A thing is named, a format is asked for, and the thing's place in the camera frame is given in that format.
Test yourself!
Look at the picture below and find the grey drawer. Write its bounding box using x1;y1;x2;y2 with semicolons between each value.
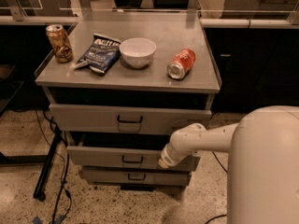
80;166;192;187
65;132;202;173
50;104;211;135

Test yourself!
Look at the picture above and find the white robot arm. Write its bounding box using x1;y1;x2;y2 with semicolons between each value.
159;105;299;224

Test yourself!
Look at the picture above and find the grey bottom drawer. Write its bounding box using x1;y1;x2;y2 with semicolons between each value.
80;166;192;187

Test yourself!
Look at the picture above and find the grey drawer cabinet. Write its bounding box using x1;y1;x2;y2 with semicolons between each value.
36;12;221;189

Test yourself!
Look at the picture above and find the grey top drawer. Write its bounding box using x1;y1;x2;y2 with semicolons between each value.
50;104;211;135

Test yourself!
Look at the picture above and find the orange soda can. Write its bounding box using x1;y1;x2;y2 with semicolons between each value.
167;49;195;80

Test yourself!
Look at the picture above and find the white bowl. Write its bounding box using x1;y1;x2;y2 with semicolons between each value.
120;38;156;68

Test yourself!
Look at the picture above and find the blue potato chip bag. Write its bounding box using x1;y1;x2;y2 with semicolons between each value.
74;33;121;76

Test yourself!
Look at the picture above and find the crushed gold soda can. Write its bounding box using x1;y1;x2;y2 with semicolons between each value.
46;24;73;63

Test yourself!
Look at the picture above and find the black floor cable right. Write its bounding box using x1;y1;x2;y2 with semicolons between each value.
204;151;229;224

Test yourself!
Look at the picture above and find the black floor cables left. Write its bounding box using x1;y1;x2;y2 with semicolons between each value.
35;109;73;224

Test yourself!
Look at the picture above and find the black table leg frame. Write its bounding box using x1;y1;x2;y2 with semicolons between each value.
0;133;62;202

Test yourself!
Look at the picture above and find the white horizontal rail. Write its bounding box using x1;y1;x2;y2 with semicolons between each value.
0;16;299;29

